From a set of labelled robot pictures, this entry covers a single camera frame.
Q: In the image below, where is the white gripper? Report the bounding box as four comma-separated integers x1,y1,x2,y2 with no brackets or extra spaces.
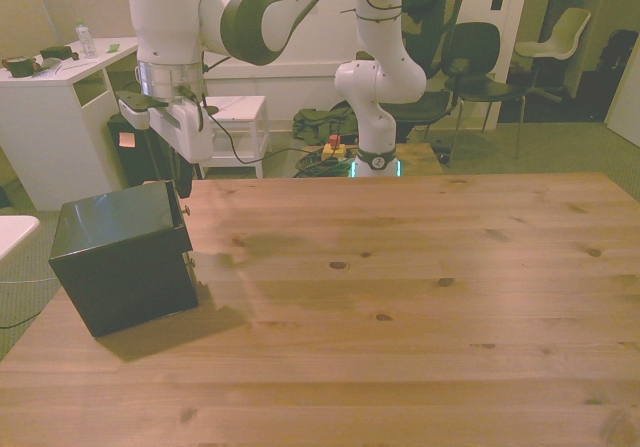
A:
148,98,216,200

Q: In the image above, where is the black top drawer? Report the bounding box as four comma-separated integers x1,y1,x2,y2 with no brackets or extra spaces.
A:
143,179,194,232

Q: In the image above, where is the black drawer cabinet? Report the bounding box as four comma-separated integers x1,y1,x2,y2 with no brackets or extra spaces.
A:
48,179,202,339

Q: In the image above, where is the black box with sticky note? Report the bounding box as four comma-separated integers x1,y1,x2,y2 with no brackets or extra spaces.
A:
106,112,176,190

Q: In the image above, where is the white small side table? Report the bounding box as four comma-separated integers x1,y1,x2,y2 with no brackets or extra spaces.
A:
199,95,274,180

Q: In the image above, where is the white desk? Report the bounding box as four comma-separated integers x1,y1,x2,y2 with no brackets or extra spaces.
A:
0,36,140,212

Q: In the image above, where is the green cloth bag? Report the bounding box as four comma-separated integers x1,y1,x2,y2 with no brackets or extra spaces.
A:
292,106,359,143

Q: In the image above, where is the yellow emergency stop button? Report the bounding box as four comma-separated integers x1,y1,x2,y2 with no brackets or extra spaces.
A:
321,135,348,162

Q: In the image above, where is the clear plastic water bottle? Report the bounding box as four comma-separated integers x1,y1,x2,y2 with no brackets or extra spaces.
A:
75,18,98,60

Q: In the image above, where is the white rounded object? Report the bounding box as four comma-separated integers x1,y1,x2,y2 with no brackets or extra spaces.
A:
0,215,41,264

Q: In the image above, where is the black plastic chair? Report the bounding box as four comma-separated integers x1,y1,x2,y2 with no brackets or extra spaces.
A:
443,21,527,161

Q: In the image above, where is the white plastic chair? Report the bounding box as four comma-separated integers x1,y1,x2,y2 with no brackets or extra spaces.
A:
513,6,592,102

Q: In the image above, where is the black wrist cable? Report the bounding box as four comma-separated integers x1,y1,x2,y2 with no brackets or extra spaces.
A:
198,97,326,166

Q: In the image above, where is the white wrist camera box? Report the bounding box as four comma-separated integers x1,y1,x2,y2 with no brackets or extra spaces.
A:
115,91,170,130

